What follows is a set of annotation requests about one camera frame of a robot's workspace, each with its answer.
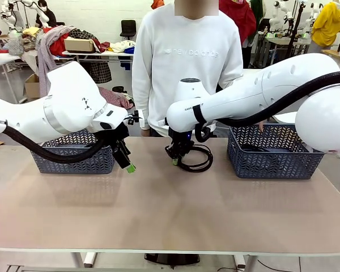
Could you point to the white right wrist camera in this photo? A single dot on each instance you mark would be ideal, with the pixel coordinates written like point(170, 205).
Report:
point(162, 123)

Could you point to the person's right forearm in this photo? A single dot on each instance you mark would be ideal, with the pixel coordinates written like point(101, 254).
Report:
point(140, 107)

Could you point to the yellow garment on mannequin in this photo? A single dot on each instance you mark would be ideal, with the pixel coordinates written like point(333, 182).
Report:
point(328, 22)

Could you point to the open cardboard box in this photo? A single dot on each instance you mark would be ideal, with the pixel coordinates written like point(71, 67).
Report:
point(32, 88)

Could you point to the cream cloth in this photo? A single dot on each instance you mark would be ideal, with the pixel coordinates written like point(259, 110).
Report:
point(122, 45)

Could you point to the red checked clothes pile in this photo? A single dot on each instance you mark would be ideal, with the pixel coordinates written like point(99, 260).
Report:
point(116, 97)

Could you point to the person's right hand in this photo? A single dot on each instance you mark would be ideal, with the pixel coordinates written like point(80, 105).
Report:
point(146, 132)

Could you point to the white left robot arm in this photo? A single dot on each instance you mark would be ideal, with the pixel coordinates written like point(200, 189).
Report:
point(68, 93)

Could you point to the red garment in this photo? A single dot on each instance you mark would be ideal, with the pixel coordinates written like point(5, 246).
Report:
point(241, 17)

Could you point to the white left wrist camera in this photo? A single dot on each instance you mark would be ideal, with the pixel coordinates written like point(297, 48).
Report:
point(140, 119)

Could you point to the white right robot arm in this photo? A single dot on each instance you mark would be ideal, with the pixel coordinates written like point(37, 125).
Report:
point(243, 90)

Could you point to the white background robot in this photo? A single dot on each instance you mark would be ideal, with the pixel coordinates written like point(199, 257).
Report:
point(279, 14)
point(11, 14)

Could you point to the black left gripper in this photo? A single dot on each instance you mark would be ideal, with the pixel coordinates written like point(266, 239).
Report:
point(119, 139)

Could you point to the person in white sweatshirt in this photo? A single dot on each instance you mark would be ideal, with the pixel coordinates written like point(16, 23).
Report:
point(187, 42)

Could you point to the brown cardboard box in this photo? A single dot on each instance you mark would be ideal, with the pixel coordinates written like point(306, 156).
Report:
point(79, 44)

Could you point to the black base under table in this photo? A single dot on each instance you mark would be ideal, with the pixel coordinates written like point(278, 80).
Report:
point(173, 258)

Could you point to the black office chair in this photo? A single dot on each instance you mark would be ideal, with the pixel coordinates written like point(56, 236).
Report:
point(128, 27)

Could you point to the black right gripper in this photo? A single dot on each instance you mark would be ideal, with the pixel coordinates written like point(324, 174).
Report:
point(181, 143)

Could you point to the masked person in black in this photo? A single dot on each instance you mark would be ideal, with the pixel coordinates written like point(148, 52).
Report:
point(46, 14)

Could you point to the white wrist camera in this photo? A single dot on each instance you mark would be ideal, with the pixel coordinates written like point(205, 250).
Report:
point(140, 119)
point(162, 123)

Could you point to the plaid shirt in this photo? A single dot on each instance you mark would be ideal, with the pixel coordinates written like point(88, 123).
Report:
point(44, 56)

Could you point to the blue-grey plastic basket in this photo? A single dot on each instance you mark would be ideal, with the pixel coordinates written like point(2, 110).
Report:
point(73, 167)
point(272, 167)

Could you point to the black white checked cloth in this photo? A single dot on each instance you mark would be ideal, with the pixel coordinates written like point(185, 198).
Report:
point(100, 72)

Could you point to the white table leg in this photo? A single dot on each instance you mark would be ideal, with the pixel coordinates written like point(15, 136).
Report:
point(86, 259)
point(243, 262)

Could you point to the person's left hand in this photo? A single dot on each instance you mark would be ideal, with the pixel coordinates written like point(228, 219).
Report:
point(261, 127)

